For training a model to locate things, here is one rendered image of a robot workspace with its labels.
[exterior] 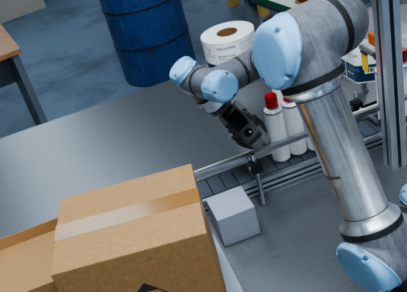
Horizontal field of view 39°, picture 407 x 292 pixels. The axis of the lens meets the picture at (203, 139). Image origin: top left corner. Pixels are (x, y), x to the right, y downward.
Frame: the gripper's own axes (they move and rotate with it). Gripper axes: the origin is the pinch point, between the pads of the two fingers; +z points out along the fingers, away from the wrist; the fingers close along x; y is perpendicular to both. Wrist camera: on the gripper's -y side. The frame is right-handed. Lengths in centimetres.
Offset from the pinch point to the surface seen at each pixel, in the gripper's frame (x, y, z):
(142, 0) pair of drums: 6, 260, 30
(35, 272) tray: 65, -2, -26
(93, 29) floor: 68, 435, 70
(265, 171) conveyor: 5.0, -2.6, 3.5
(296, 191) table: 2.7, -9.3, 10.6
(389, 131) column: -25.5, -15.7, 11.9
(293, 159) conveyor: -2.6, -1.9, 7.9
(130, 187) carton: 24.0, -22.9, -35.1
